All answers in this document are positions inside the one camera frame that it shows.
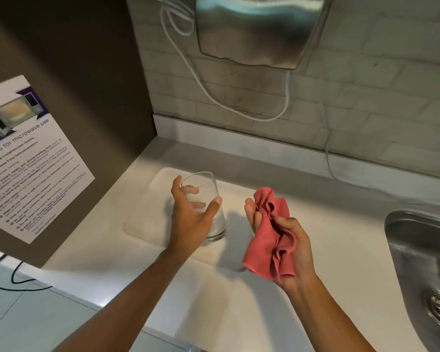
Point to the person's left hand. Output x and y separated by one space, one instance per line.
185 227

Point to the person's right hand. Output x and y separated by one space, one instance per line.
297 252

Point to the person's right thumb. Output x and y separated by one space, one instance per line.
283 222

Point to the person's left thumb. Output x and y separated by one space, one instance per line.
212 208

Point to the clear drinking glass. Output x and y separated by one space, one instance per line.
211 219

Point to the red cleaning cloth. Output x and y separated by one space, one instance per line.
269 245

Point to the person's right forearm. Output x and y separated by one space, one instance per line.
326 318

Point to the person's left forearm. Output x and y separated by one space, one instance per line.
132 307

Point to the white rectangular counter mat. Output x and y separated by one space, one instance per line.
150 219

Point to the stainless steel sink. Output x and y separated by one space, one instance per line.
414 252

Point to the brown cabinet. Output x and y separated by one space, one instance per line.
95 69

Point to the microwave guidelines poster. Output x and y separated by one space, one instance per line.
33 161

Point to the stainless steel hand dryer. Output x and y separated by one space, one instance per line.
260 29

